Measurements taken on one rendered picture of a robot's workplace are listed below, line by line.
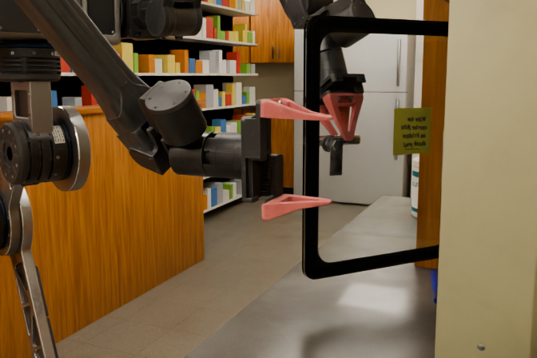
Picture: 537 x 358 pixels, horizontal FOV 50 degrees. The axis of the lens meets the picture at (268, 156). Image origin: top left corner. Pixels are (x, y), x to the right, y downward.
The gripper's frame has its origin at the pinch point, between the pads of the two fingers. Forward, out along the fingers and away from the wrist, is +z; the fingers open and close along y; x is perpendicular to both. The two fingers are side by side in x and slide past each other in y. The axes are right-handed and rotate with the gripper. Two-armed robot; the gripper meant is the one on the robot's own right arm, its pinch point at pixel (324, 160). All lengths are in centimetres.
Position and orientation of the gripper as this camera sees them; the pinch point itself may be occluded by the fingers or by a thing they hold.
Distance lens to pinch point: 67.5
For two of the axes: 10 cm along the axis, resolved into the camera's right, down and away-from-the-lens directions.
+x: 4.1, -1.2, 9.0
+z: 9.1, 0.5, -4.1
